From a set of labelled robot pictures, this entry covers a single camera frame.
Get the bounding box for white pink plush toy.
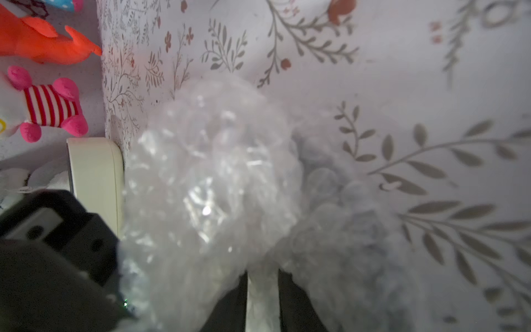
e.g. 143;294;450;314
41;0;84;12

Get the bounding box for cream rectangular bin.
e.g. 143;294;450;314
67;137;124;237

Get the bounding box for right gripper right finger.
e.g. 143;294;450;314
278;271;327;332

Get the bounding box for grey husky plush toy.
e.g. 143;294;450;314
1;159;71;213

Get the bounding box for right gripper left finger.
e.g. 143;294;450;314
200;273;248;332

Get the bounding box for floral table mat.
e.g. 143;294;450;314
97;1;530;331

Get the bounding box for red orange plush toy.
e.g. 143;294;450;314
1;6;102;65

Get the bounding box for white plush doll yellow glasses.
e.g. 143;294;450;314
1;66;89;143

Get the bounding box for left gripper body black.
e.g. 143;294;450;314
1;190;131;331

